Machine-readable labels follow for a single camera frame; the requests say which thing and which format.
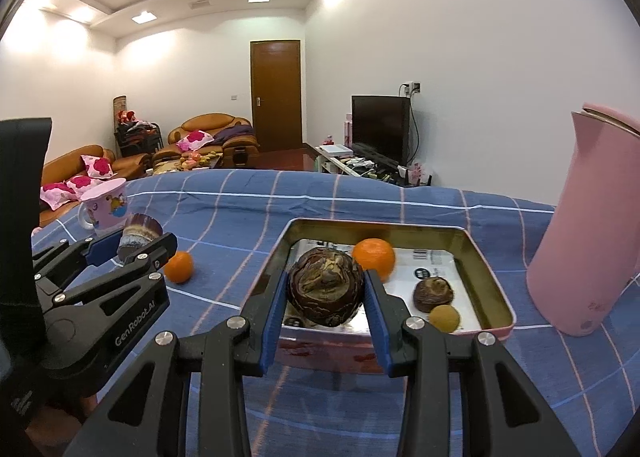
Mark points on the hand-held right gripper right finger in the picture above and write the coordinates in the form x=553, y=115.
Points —
x=379, y=327

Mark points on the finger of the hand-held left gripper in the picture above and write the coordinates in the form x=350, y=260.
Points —
x=102, y=248
x=155, y=254

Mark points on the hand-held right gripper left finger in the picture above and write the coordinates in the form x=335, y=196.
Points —
x=272, y=327

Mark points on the dark chocolate muffin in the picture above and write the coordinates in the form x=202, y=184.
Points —
x=140, y=232

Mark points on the small marbled bun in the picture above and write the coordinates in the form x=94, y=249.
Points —
x=433, y=293

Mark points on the brown marbled bun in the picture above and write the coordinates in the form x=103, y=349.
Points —
x=325, y=287

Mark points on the rectangular metal tin tray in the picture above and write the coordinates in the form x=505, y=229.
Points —
x=492, y=287

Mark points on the orange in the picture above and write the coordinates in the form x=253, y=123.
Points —
x=373, y=258
x=179, y=267

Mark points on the pink cartoon mug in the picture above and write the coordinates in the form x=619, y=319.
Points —
x=107, y=209

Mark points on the small brown round fruit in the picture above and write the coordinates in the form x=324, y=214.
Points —
x=444, y=318

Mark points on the pink flower pillow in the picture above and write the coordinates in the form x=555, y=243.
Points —
x=82, y=184
x=52, y=194
x=97, y=166
x=194, y=139

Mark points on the brown leather sofa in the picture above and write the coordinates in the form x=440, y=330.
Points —
x=130, y=164

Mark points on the cluttered coffee table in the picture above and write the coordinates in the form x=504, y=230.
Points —
x=192, y=163

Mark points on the black rack with clutter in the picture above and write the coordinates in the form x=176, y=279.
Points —
x=137, y=137

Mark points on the blue plaid bedsheet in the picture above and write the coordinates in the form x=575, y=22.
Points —
x=350, y=197

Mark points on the brown leather armchair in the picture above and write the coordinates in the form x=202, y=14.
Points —
x=215, y=124

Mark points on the framed board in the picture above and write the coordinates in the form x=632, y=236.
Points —
x=120, y=104

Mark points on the purple blanket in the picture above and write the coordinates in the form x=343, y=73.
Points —
x=235, y=132

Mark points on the pink patterned bag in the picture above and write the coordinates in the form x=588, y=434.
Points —
x=418, y=173

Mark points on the white television stand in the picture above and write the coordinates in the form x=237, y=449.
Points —
x=345, y=164

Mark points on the white flat box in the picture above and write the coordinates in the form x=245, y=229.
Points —
x=335, y=150

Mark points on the black television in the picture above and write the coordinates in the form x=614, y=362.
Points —
x=380, y=127

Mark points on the tall pink box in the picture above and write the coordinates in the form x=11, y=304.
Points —
x=347, y=129

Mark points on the brown wooden door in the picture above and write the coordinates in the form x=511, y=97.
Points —
x=276, y=94

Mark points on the pink kettle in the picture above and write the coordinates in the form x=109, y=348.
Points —
x=575, y=247

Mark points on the ceiling air vent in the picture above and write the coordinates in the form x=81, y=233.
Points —
x=199, y=3

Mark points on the wall socket with plugs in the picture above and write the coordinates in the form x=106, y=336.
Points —
x=411, y=87

